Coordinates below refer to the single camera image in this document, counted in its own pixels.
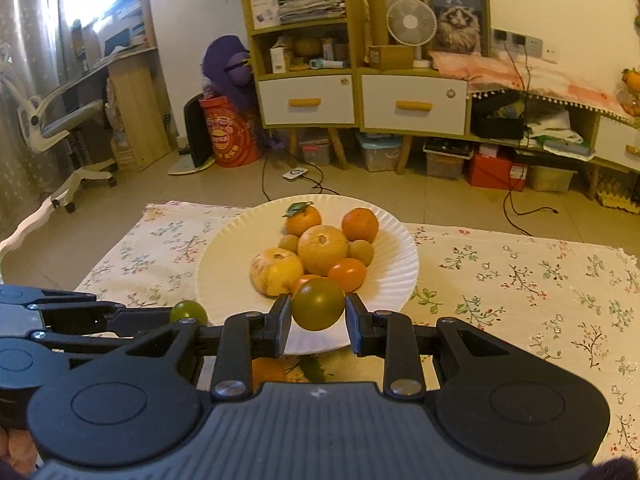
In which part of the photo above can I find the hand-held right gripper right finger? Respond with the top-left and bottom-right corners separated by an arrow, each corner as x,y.
346,292 -> 516,402

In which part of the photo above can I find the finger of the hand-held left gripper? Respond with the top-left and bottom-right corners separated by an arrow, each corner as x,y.
25,288 -> 172,322
34,320 -> 172,357

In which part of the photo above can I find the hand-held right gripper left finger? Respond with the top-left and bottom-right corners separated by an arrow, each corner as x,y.
120,294 -> 292,402

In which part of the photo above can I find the large green tomato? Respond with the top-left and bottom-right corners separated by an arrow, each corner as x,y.
291,277 -> 347,332

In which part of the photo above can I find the oblong orange tomato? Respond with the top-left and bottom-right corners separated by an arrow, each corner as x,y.
327,258 -> 368,293

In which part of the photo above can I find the small yellow pepino melon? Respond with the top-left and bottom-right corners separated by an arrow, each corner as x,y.
249,247 -> 305,297

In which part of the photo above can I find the round orange tomato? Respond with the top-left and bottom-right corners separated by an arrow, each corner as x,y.
295,274 -> 328,293

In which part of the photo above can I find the white ribbed plate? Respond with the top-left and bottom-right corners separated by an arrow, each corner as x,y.
196,193 -> 420,357

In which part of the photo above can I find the large yellow pepino melon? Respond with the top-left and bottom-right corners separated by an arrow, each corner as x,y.
297,225 -> 350,277

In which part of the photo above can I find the small green tomato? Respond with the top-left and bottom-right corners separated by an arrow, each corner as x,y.
169,300 -> 209,327

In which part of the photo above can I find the plain tangerine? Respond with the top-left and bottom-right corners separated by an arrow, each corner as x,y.
341,207 -> 380,243

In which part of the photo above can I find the tangerine with small leaves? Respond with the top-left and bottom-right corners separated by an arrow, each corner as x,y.
284,201 -> 322,237

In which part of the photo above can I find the tangerine with long leaf stem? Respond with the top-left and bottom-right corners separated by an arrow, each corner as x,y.
251,352 -> 326,391

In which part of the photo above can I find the floral tablecloth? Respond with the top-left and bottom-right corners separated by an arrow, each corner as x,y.
75,200 -> 640,466

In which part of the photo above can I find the white oval floor board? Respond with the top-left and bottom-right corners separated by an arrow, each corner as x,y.
167,157 -> 216,176

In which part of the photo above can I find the blue-lid storage box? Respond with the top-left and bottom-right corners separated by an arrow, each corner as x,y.
356,132 -> 402,172

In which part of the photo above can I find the small clear storage box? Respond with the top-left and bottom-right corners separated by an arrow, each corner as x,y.
299,141 -> 332,167

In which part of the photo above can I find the clear box with black lid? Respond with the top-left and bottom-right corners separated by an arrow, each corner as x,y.
423,138 -> 474,181

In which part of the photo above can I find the white office chair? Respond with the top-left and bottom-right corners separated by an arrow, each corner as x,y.
0,42 -> 118,213

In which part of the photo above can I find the red printed bucket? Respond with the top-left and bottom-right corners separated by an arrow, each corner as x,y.
199,95 -> 262,168

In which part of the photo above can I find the black upright panel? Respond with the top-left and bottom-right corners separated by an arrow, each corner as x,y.
183,96 -> 213,168

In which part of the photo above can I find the red cardboard box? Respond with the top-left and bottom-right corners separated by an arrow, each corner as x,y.
467,149 -> 529,192

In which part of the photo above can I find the wooden desk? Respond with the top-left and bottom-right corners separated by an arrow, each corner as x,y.
75,10 -> 173,171

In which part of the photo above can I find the tall wooden shelf cabinet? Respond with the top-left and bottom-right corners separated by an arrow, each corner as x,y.
241,0 -> 361,171

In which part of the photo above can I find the low wooden drawer cabinet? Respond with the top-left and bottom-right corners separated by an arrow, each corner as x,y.
356,67 -> 471,176

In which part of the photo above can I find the beige storage box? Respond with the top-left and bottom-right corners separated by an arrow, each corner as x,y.
529,165 -> 576,193

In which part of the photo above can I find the black bag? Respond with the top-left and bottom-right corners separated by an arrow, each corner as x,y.
472,95 -> 528,140

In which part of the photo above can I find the patterned curtain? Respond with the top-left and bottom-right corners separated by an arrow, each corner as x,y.
0,0 -> 76,231

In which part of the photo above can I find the purple plush toy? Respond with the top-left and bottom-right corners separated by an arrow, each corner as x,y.
201,35 -> 258,111

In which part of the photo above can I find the white carton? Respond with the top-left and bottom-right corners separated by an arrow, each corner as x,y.
270,37 -> 295,73

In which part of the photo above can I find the brown cardboard box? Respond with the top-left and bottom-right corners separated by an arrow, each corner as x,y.
367,45 -> 415,71

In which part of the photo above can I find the laptop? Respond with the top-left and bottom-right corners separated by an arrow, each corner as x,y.
102,27 -> 132,56

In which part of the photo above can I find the pile of folded clothes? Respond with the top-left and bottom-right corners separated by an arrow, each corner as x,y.
527,110 -> 598,158

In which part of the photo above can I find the round yellow gourd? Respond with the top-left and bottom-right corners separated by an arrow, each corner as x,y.
292,36 -> 323,58

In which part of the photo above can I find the pink fringed cloth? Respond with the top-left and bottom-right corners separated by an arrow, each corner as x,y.
429,50 -> 631,121

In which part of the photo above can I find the yellow egg tray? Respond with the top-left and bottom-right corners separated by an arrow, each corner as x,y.
597,170 -> 640,208

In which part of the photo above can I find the cardboard tube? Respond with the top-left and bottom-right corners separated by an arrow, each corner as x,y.
367,0 -> 390,47

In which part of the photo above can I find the small white desk fan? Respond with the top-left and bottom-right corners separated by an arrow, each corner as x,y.
386,0 -> 438,68

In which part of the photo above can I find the white product box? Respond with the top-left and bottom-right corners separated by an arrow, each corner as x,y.
250,0 -> 281,30

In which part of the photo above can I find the framed cat picture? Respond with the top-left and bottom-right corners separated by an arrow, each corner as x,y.
416,0 -> 491,58

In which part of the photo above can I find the stack of papers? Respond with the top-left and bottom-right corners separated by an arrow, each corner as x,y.
277,0 -> 347,23

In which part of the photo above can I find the orange fruit ornament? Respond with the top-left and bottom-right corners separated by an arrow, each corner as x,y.
617,67 -> 640,116

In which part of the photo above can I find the black floor cable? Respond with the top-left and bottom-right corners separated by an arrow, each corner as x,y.
261,142 -> 343,197

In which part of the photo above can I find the black power cable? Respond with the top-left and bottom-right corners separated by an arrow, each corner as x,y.
501,35 -> 560,236

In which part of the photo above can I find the grey wall socket panel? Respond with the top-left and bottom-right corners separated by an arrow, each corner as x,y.
492,29 -> 543,56

